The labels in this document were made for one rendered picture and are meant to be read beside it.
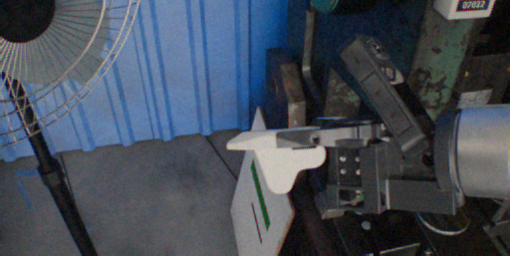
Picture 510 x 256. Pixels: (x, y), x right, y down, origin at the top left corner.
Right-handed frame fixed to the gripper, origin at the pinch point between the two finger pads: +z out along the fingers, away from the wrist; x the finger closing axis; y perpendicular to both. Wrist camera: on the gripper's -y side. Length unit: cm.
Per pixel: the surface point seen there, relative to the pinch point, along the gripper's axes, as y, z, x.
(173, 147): 21, 148, 102
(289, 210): 30, 42, 58
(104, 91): -11, 154, 69
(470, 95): -0.4, -10.5, 47.8
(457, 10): -12.8, -15.3, 22.2
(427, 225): 28, 1, 54
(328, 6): -15.9, 2.2, 18.6
